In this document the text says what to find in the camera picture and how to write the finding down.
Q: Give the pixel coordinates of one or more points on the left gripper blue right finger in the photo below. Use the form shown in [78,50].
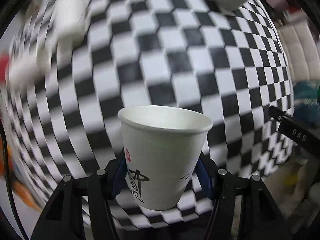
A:
[204,174]

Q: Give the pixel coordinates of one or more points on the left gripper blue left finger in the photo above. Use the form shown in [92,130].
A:
[119,177]

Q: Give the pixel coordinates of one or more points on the white paper cup with print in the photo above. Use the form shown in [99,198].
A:
[162,145]

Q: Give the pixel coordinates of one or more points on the white cylindrical cup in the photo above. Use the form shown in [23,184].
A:
[29,68]

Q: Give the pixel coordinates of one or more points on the white cup with label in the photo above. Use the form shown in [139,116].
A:
[70,20]

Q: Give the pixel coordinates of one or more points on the blue teal cloth pile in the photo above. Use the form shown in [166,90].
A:
[306,102]

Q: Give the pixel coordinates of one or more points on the white padded chair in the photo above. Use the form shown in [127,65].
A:
[301,51]

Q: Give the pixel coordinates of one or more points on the checkered black white tablecloth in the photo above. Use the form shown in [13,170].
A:
[182,53]

